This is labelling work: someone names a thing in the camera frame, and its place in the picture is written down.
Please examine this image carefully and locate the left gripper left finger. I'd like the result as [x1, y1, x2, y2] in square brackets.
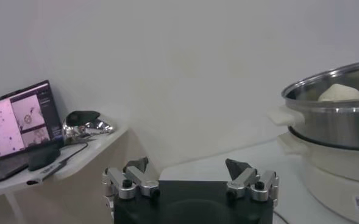
[102, 156, 161, 200]

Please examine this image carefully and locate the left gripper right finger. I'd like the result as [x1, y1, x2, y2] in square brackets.
[224, 158, 280, 202]

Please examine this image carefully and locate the white steamed baozi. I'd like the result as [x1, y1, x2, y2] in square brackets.
[318, 83, 359, 102]

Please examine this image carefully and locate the stainless steel steamer basket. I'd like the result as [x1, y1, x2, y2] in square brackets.
[267, 60, 359, 152]

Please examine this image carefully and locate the white side table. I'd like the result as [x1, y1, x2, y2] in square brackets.
[0, 124, 155, 224]

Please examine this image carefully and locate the cream electric cooking pot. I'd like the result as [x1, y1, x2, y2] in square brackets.
[276, 132, 359, 224]

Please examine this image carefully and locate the chrome headset with black visor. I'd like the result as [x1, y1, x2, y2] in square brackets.
[62, 110, 116, 144]

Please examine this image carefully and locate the black usb adapter stick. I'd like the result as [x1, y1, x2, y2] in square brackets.
[26, 159, 69, 186]

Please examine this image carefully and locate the black computer mouse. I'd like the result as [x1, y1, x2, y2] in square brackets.
[27, 147, 61, 171]

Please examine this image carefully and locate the dark laptop with pink screen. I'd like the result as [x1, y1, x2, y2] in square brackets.
[0, 80, 65, 186]

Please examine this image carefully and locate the thin black desk cable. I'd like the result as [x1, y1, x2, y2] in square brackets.
[60, 141, 89, 164]

